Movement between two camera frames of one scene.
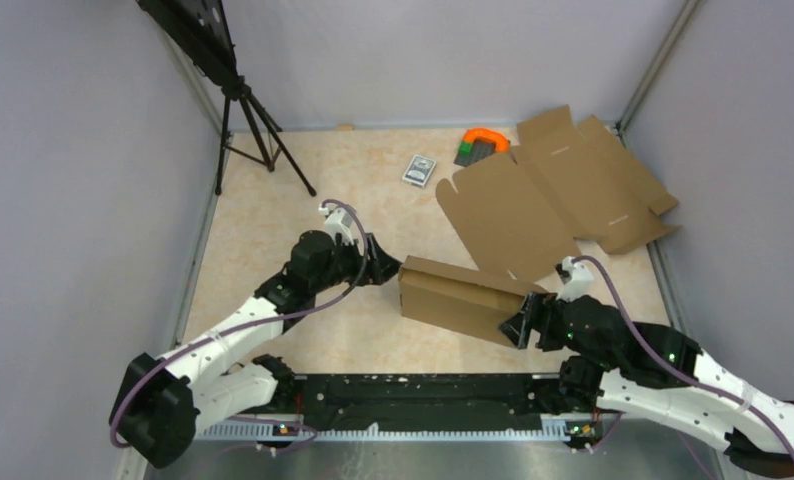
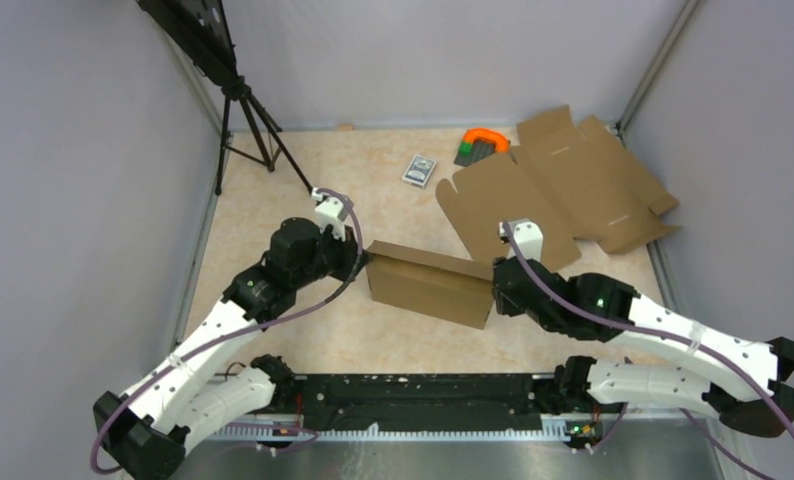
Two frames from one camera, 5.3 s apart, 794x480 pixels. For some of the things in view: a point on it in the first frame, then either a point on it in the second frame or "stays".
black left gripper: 380,267 -> 349,250
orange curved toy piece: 502,144 stays
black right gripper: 539,310 -> 504,306
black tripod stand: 240,90 stays
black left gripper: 430,400 stays
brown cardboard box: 533,214 stays
